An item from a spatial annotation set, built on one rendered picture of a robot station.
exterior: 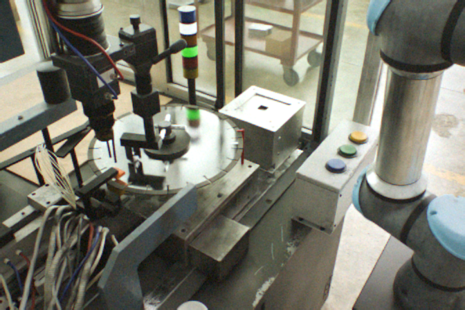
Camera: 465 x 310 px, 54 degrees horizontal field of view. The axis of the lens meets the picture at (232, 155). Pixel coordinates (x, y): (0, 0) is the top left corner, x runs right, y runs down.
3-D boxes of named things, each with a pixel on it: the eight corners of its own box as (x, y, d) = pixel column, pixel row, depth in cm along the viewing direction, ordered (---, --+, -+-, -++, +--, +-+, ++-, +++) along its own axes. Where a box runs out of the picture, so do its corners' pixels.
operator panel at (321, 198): (335, 161, 132) (343, 117, 123) (372, 175, 127) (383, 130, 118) (290, 218, 113) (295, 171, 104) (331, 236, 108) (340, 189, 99)
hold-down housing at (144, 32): (150, 105, 94) (139, 9, 82) (165, 113, 92) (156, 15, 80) (128, 115, 90) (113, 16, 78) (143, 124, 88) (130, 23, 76)
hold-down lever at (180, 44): (165, 45, 89) (163, 31, 87) (189, 52, 86) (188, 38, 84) (136, 59, 83) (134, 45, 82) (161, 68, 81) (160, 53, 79)
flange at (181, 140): (176, 162, 99) (176, 153, 97) (133, 151, 102) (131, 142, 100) (198, 135, 107) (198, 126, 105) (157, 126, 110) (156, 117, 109)
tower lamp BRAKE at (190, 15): (186, 15, 120) (185, 4, 119) (199, 19, 118) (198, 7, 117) (175, 21, 117) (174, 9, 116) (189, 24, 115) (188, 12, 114)
